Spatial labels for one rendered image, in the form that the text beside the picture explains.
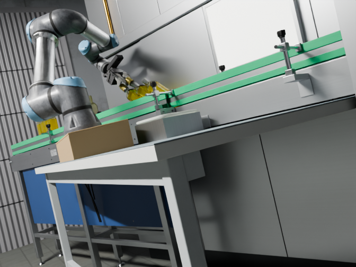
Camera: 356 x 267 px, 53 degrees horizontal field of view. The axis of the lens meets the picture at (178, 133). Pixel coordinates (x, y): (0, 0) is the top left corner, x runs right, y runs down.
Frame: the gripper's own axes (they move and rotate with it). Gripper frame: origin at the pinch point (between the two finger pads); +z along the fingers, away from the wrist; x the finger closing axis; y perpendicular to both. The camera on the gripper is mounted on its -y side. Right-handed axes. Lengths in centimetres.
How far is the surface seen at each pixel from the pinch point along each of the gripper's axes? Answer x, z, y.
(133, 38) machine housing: -12.6, -18.0, -16.8
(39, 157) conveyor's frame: 16, -50, 84
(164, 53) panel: -12.0, 8.9, -19.6
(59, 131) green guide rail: 14, -35, 53
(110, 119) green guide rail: 13.7, 9.1, 17.9
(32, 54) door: -57, -219, 82
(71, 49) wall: -102, -216, 75
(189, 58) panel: -12.1, 25.9, -24.7
